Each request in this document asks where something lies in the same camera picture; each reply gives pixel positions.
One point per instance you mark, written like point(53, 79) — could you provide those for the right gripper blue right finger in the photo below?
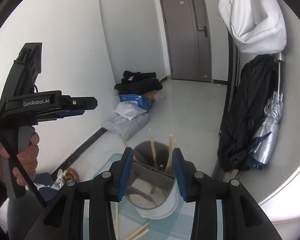
point(200, 189)

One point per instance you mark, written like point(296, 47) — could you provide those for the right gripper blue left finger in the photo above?
point(109, 186)

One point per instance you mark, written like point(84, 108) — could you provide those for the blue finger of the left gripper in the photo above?
point(78, 103)
point(69, 113)

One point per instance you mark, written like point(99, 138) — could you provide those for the bamboo chopstick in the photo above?
point(135, 233)
point(141, 234)
point(116, 221)
point(152, 148)
point(123, 140)
point(170, 151)

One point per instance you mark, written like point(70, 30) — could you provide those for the person left hand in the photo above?
point(27, 158)

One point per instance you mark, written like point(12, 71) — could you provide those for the white utensil holder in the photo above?
point(150, 189)

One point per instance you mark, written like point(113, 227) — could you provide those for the teal plaid placemat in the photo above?
point(176, 226)

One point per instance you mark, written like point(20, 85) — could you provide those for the brown shoes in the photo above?
point(71, 174)

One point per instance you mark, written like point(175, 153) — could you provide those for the grey plastic parcel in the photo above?
point(125, 127)

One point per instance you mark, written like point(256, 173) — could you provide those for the white plastic parcel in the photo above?
point(129, 110)

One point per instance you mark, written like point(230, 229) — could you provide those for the black clothes pile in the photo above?
point(138, 83)

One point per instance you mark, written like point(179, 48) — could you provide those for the silver folded umbrella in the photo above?
point(264, 140)

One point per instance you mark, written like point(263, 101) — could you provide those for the blue cardboard box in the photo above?
point(142, 101)

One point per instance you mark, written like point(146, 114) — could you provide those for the black hanging jacket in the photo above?
point(258, 80)

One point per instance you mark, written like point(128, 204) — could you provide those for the grey door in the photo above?
point(188, 39)

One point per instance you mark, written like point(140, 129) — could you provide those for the white hanging bag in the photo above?
point(257, 26)

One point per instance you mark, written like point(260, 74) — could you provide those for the black sliding door frame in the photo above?
point(232, 74)

